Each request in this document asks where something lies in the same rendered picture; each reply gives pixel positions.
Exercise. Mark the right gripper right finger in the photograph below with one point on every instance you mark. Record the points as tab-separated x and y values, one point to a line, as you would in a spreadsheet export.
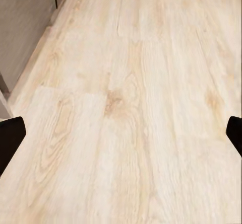
234	132

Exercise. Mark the dishwasher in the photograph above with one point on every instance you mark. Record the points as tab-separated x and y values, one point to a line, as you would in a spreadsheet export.
22	23

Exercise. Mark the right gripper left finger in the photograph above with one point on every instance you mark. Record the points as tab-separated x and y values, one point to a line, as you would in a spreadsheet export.
12	133

